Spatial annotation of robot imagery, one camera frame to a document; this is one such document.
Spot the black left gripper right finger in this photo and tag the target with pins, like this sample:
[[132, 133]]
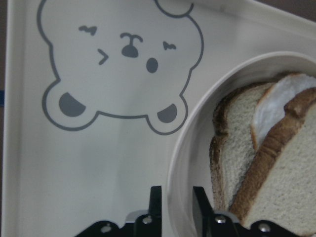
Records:
[[202, 212]]

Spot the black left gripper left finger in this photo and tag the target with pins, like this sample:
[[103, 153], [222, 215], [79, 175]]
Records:
[[155, 212]]

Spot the cream round plate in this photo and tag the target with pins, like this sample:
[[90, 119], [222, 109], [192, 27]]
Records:
[[190, 164]]

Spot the white bread slice top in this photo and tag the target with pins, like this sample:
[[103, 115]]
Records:
[[280, 184]]

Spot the bread slice bottom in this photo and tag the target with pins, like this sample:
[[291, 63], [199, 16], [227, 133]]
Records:
[[231, 150]]

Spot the fried egg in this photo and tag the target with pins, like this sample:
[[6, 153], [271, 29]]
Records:
[[270, 107]]

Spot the cream bear tray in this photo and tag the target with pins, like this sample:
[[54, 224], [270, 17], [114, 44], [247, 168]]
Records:
[[97, 93]]

